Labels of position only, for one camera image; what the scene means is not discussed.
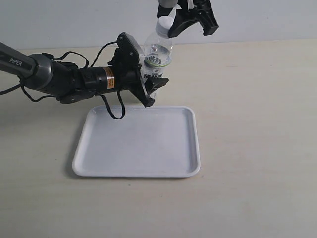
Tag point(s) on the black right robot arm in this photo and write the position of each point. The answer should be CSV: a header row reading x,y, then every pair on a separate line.
x,y
165,8

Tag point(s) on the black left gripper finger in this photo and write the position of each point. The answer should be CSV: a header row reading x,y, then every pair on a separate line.
x,y
153,84
142,90

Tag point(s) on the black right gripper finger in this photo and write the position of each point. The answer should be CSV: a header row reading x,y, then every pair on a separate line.
x,y
184,18
206,17

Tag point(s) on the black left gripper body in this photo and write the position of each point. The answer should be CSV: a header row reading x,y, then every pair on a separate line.
x,y
114,77

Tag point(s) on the white rectangular plastic tray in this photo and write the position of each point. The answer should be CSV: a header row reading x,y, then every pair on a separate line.
x,y
154,142

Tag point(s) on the clear plastic drink bottle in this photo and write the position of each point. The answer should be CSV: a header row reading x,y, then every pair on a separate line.
x,y
157,49

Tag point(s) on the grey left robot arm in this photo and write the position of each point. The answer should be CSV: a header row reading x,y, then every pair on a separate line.
x,y
69,84

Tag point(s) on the white bottle cap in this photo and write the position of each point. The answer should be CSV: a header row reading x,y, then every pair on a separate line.
x,y
164,24

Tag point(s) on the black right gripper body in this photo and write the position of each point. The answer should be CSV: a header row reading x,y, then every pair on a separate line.
x,y
194,5

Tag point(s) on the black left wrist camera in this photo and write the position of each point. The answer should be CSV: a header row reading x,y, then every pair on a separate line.
x,y
131,52

